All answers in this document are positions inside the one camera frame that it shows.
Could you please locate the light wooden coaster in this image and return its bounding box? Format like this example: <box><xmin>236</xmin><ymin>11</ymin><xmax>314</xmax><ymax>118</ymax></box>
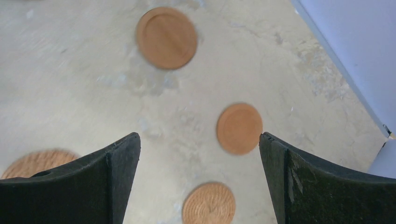
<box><xmin>135</xmin><ymin>7</ymin><xmax>198</xmax><ymax>70</ymax></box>
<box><xmin>216</xmin><ymin>103</ymin><xmax>263</xmax><ymax>155</ymax></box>

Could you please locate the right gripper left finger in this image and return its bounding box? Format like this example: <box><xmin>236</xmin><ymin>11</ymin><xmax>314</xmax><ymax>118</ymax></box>
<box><xmin>0</xmin><ymin>133</ymin><xmax>141</xmax><ymax>224</ymax></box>

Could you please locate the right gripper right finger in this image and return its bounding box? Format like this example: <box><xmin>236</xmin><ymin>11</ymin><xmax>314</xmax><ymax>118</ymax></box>
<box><xmin>259</xmin><ymin>132</ymin><xmax>396</xmax><ymax>224</ymax></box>

